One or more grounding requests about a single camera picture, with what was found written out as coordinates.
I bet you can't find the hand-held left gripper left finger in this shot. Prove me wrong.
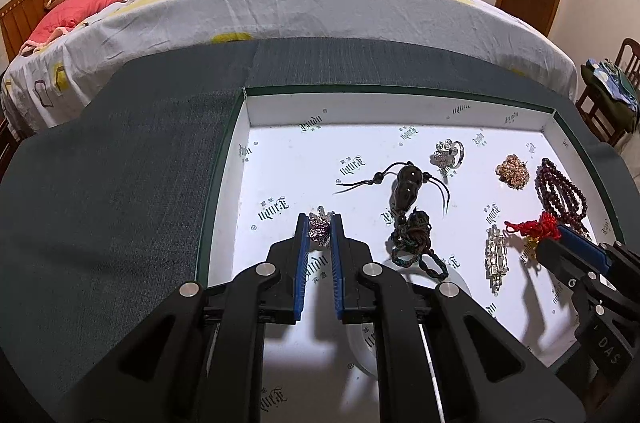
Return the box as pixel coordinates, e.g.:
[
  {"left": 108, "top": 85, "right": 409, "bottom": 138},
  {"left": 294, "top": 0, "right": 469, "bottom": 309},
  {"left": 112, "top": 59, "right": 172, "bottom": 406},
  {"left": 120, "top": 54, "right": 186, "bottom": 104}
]
[{"left": 55, "top": 213, "right": 310, "bottom": 423}]

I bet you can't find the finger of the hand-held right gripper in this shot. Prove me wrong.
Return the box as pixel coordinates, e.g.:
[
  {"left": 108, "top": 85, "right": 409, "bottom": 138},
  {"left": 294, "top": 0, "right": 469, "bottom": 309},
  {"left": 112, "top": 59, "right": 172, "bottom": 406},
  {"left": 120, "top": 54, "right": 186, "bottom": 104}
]
[
  {"left": 556, "top": 224, "right": 617, "bottom": 276},
  {"left": 536, "top": 237, "right": 601, "bottom": 293}
]

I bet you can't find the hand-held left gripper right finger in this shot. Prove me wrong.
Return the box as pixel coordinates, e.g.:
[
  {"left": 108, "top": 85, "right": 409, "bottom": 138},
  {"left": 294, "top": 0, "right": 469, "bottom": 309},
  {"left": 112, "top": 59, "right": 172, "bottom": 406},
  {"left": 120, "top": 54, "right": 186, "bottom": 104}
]
[{"left": 330, "top": 213, "right": 587, "bottom": 423}]

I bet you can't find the red knotted cord charm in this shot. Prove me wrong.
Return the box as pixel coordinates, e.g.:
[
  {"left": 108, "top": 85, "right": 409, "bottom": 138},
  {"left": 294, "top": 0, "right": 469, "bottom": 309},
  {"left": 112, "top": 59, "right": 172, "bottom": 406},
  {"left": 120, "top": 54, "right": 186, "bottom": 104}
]
[{"left": 504, "top": 211, "right": 563, "bottom": 261}]

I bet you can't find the pale crystal brooch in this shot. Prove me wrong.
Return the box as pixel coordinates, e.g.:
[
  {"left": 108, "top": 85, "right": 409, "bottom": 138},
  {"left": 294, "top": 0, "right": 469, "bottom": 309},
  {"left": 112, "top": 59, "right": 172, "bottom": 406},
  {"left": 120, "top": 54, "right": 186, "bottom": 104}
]
[{"left": 307, "top": 205, "right": 335, "bottom": 248}]

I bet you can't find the silver crystal hair clip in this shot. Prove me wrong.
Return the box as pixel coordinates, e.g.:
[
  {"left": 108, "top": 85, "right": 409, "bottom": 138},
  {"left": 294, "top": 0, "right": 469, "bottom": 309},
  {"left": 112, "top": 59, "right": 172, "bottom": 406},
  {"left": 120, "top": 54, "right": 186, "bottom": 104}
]
[{"left": 486, "top": 225, "right": 511, "bottom": 291}]

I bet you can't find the dark red bead necklace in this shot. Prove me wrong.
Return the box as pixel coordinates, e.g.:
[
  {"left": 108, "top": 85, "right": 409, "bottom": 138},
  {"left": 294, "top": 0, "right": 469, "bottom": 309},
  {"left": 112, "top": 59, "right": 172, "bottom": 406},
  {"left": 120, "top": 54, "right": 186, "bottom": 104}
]
[{"left": 535, "top": 158, "right": 591, "bottom": 236}]

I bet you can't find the dark gourd pendant with cord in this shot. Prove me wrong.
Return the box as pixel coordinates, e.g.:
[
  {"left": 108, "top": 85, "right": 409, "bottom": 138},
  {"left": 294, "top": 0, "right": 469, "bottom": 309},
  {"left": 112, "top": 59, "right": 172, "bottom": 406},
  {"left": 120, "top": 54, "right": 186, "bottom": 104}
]
[{"left": 336, "top": 161, "right": 451, "bottom": 280}]

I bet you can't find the green jewelry box tray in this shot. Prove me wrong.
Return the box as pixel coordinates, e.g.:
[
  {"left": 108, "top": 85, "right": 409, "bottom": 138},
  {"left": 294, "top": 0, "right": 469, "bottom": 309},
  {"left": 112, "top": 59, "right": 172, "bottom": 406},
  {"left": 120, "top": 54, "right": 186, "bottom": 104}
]
[{"left": 192, "top": 85, "right": 628, "bottom": 384}]

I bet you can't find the silver ring brooch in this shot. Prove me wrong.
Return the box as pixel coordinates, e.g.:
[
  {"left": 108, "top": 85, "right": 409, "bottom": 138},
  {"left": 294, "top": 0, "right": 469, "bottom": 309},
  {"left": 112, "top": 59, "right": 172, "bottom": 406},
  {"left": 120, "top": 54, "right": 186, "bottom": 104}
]
[{"left": 431, "top": 139, "right": 465, "bottom": 178}]

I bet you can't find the white bangle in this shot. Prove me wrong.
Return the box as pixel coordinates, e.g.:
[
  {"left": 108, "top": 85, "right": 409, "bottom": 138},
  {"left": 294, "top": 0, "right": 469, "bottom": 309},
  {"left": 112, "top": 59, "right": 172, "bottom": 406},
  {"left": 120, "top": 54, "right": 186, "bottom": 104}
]
[{"left": 350, "top": 267, "right": 473, "bottom": 379}]

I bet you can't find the gold crystal brooch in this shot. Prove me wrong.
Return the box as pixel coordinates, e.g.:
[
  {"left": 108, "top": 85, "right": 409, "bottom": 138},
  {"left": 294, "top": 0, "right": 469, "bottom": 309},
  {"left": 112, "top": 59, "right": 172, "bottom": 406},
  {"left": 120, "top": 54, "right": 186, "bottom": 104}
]
[{"left": 495, "top": 154, "right": 529, "bottom": 191}]

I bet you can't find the pile of clothes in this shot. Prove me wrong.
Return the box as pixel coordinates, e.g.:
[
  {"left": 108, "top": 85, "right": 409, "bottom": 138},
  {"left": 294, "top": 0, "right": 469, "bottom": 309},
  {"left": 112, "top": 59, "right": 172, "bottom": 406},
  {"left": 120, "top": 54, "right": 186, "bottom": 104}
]
[{"left": 580, "top": 59, "right": 640, "bottom": 134}]

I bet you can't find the wooden chair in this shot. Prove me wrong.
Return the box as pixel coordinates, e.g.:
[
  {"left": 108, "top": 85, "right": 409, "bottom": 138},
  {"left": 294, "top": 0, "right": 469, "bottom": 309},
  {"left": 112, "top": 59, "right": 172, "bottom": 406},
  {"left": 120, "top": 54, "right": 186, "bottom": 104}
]
[{"left": 575, "top": 38, "right": 640, "bottom": 148}]

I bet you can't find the dark grey table cloth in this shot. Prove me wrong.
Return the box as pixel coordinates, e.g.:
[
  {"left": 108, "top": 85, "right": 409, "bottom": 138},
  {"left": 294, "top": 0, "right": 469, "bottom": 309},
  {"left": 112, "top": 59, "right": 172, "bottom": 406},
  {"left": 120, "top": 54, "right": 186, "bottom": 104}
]
[{"left": 0, "top": 38, "right": 640, "bottom": 423}]

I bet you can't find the bed with patterned sheet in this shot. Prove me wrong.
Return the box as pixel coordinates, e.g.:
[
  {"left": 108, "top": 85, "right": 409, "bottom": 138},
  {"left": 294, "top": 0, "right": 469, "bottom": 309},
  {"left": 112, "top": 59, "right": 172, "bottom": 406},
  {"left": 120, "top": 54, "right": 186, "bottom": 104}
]
[{"left": 0, "top": 0, "right": 581, "bottom": 138}]

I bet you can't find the wooden nightstand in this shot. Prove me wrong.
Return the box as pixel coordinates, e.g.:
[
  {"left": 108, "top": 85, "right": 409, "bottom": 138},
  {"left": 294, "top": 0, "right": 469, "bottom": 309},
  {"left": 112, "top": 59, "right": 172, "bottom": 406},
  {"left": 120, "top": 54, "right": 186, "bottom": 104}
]
[{"left": 0, "top": 115, "right": 23, "bottom": 181}]

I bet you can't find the wooden headboard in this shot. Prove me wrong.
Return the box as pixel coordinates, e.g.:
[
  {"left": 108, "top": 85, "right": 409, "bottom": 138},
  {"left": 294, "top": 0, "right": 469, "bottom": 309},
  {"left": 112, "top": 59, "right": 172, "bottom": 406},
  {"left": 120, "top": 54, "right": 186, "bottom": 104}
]
[{"left": 0, "top": 0, "right": 148, "bottom": 64}]

